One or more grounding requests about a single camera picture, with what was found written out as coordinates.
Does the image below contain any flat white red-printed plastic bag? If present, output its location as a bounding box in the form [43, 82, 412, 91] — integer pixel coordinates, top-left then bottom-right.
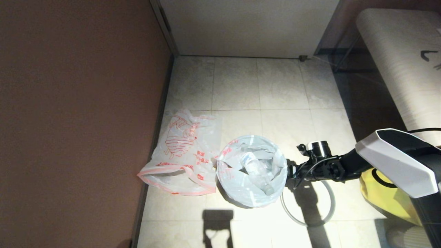
[137, 110, 223, 196]

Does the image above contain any white red-printed trash bag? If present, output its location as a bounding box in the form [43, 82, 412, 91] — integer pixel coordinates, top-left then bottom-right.
[216, 135, 288, 208]

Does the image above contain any yellow plastic bag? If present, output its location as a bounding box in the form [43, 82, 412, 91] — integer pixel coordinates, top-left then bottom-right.
[359, 168, 422, 226]

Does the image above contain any clear plastic water bottle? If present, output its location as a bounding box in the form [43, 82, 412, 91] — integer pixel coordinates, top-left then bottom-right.
[241, 153, 275, 196]

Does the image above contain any black looped cable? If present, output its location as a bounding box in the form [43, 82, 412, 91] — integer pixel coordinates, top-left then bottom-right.
[371, 168, 397, 188]

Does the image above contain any beige striped cushion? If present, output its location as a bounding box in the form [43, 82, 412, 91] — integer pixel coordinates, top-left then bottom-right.
[386, 226, 433, 248]

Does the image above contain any dark metal bench frame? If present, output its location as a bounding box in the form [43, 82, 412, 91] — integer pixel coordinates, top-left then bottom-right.
[314, 33, 378, 73]

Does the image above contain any grey bin rim ring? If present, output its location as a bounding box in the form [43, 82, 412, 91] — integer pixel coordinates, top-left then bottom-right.
[281, 179, 336, 227]

